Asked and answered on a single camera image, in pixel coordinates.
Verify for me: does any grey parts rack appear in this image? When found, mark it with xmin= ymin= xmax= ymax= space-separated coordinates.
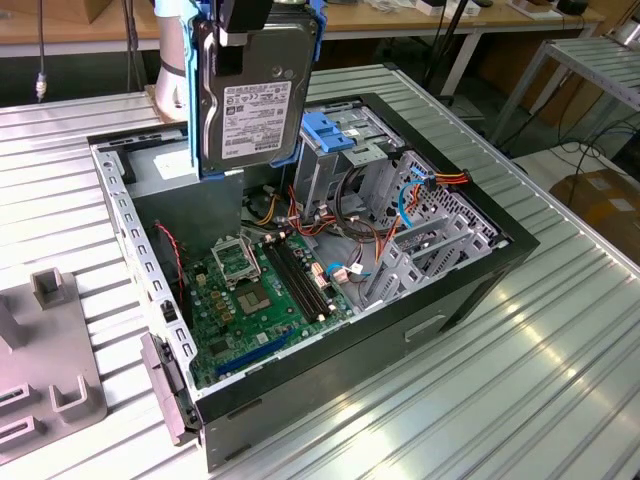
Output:
xmin=0 ymin=267 xmax=110 ymax=457

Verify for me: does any wooden desk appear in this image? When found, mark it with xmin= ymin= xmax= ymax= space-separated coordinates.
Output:
xmin=0 ymin=0 xmax=607 ymax=97

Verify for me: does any grey case panel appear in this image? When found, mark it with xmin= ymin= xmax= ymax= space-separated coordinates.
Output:
xmin=138 ymin=331 xmax=204 ymax=447

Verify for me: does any blue expansion slot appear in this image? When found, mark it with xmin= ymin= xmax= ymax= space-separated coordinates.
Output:
xmin=214 ymin=327 xmax=296 ymax=380

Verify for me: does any long blue SATA wire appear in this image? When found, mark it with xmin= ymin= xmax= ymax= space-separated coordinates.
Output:
xmin=397 ymin=167 xmax=435 ymax=232

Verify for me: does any black open PC case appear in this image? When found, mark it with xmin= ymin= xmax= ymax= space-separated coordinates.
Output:
xmin=87 ymin=92 xmax=541 ymax=471

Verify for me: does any black tripod stand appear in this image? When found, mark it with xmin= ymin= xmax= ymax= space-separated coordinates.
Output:
xmin=423 ymin=0 xmax=474 ymax=107

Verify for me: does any black RAM slot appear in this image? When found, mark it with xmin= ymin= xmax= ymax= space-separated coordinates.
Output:
xmin=269 ymin=239 xmax=321 ymax=322
xmin=262 ymin=240 xmax=314 ymax=324
xmin=276 ymin=238 xmax=327 ymax=320
xmin=282 ymin=237 xmax=334 ymax=319

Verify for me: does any green motherboard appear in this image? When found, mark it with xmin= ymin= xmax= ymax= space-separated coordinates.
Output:
xmin=182 ymin=230 xmax=357 ymax=390

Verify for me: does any orange red power wire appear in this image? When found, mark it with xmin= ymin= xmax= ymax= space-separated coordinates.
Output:
xmin=373 ymin=168 xmax=474 ymax=264

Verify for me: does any yellow red wire bundle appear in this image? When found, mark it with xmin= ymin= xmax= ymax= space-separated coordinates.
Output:
xmin=252 ymin=184 xmax=306 ymax=229

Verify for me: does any black wire bundle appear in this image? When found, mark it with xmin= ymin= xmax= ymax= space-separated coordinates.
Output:
xmin=333 ymin=167 xmax=384 ymax=244

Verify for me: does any hard disk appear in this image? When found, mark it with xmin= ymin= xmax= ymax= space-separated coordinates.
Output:
xmin=183 ymin=0 xmax=325 ymax=182

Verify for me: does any silver round container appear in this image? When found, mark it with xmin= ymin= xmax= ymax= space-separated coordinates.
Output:
xmin=610 ymin=18 xmax=640 ymax=47

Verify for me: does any perforated metal disk bay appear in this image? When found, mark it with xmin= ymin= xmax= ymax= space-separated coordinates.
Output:
xmin=359 ymin=148 xmax=507 ymax=312

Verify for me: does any grey power supply unit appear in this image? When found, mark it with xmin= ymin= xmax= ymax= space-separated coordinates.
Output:
xmin=123 ymin=144 xmax=247 ymax=254

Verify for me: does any short blue SATA wire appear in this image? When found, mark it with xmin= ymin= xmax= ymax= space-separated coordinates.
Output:
xmin=323 ymin=260 xmax=372 ymax=279

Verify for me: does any CPU socket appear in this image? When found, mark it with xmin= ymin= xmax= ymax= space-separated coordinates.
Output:
xmin=233 ymin=280 xmax=275 ymax=317

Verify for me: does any metal socket cover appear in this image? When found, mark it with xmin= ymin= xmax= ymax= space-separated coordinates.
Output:
xmin=209 ymin=233 xmax=262 ymax=287

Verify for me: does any large brown cardboard box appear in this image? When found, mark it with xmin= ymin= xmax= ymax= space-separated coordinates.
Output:
xmin=548 ymin=167 xmax=640 ymax=242

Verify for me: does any grey optical drive cage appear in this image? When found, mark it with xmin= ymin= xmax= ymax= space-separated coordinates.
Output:
xmin=280 ymin=105 xmax=407 ymax=224

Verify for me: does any blue optical bay latch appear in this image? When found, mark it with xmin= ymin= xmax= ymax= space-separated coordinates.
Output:
xmin=301 ymin=111 xmax=357 ymax=155

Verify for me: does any black cable with metal plug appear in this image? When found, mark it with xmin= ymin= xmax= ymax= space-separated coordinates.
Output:
xmin=33 ymin=0 xmax=50 ymax=105

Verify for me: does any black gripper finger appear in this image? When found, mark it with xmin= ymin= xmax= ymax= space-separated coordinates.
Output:
xmin=214 ymin=29 xmax=246 ymax=77

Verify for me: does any metal slat side table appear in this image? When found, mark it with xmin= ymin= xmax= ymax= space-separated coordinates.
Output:
xmin=492 ymin=37 xmax=640 ymax=146

